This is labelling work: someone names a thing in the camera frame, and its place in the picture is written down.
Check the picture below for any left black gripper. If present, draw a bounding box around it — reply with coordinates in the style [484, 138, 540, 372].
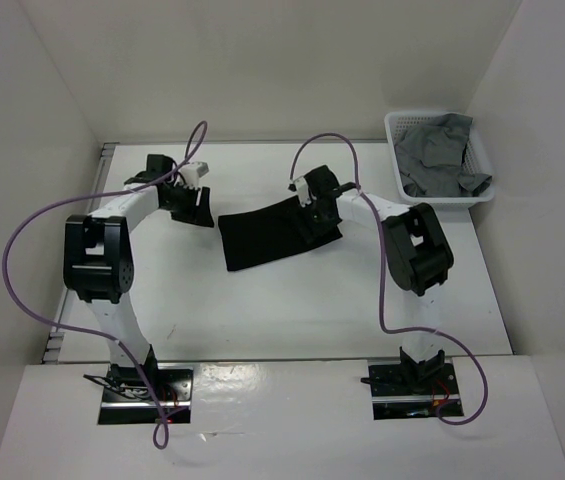
[162, 182, 215, 228]

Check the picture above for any black skirt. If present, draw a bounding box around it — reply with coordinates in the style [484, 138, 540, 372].
[218, 197, 343, 272]

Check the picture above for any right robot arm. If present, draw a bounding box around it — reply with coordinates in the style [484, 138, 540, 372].
[289, 166, 454, 393]

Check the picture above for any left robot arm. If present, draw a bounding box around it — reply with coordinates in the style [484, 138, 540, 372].
[63, 154, 214, 400]

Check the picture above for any grey skirt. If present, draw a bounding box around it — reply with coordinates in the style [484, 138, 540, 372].
[394, 113, 492, 198]

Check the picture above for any white plastic basket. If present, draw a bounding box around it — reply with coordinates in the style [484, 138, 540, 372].
[384, 109, 496, 209]

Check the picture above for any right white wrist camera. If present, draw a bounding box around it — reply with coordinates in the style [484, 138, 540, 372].
[288, 176, 313, 207]

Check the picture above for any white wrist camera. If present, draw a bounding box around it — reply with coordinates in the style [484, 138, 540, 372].
[288, 176, 313, 207]
[178, 161, 209, 189]

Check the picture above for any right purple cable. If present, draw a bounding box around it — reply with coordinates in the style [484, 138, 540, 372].
[289, 132, 489, 426]

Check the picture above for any purple cable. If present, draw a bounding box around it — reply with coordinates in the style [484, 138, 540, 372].
[289, 132, 489, 426]
[1, 120, 209, 450]

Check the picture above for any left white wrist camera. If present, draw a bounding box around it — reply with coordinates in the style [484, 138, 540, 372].
[178, 161, 209, 189]

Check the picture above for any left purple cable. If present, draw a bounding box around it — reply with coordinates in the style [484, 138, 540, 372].
[1, 120, 209, 450]

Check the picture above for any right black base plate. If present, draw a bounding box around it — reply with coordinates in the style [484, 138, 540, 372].
[360, 360, 464, 420]

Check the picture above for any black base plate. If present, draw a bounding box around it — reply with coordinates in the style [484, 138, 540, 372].
[360, 360, 464, 420]
[83, 365, 194, 425]

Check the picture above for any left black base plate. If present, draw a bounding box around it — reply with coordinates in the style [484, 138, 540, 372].
[83, 365, 194, 425]

